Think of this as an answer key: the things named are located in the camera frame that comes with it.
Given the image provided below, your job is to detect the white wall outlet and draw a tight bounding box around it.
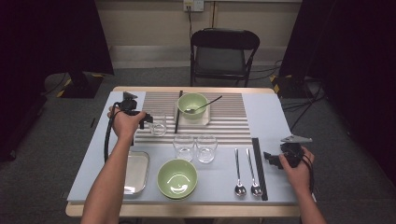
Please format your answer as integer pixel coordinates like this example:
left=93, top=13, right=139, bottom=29
left=182, top=0, right=205, bottom=13

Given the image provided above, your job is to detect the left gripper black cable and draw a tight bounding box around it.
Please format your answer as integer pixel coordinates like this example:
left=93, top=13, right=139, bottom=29
left=103, top=101, right=123, bottom=163

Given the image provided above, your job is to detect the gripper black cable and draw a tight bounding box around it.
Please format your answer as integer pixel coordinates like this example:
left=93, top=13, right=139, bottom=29
left=103, top=101, right=123, bottom=163
left=298, top=151, right=316, bottom=200

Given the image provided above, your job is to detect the black floor cable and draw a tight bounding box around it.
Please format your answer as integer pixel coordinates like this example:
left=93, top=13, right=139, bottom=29
left=281, top=77, right=328, bottom=132
left=41, top=73, right=68, bottom=96
left=248, top=59, right=283, bottom=81

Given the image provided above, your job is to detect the black curtain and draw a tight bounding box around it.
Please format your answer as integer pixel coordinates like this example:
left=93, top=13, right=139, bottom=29
left=0, top=0, right=115, bottom=94
left=278, top=0, right=396, bottom=188

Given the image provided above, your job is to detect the white square plate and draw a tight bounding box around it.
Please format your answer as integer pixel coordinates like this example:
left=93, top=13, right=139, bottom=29
left=123, top=150, right=151, bottom=196
left=173, top=99, right=212, bottom=126

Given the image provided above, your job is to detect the light blue table mat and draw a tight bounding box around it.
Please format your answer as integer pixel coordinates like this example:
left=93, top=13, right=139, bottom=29
left=66, top=91, right=300, bottom=206

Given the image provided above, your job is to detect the person's right hand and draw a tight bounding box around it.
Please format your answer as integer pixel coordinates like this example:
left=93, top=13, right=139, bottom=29
left=277, top=146, right=316, bottom=191

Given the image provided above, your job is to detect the black folding chair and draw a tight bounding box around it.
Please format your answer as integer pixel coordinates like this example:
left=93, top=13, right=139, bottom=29
left=190, top=27, right=262, bottom=88

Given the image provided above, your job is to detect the silver metal spoon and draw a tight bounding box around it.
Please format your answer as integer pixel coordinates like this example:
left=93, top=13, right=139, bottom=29
left=233, top=147, right=247, bottom=198
left=183, top=94, right=223, bottom=115
left=246, top=147, right=263, bottom=198

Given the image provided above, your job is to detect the light wooden table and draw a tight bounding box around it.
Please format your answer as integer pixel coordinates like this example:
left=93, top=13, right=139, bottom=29
left=64, top=86, right=302, bottom=218

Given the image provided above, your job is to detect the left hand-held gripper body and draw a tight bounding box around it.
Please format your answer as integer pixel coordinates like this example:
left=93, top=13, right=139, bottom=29
left=119, top=91, right=147, bottom=118

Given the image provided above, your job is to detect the striped woven placemat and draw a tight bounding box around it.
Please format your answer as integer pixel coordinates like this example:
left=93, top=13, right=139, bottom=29
left=134, top=91, right=252, bottom=146

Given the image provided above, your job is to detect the black outlet cable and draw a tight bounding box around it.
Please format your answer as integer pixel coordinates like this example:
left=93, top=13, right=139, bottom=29
left=186, top=6, right=194, bottom=40

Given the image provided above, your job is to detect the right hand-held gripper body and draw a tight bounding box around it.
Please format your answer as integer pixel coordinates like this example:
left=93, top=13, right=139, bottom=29
left=279, top=133, right=314, bottom=169

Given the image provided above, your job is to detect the black stand base striped tape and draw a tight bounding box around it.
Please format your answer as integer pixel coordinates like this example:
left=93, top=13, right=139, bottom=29
left=57, top=72, right=106, bottom=100
left=270, top=74, right=314, bottom=100

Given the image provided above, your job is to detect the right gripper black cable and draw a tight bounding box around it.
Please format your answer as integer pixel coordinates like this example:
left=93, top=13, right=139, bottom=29
left=298, top=151, right=316, bottom=200

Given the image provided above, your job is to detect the clear drinking glass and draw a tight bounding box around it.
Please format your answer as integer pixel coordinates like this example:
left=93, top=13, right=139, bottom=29
left=173, top=133, right=196, bottom=162
left=148, top=108, right=168, bottom=137
left=195, top=133, right=219, bottom=164

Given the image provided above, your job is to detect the person's left hand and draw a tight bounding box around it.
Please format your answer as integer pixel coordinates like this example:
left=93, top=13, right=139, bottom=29
left=106, top=105, right=148, bottom=142

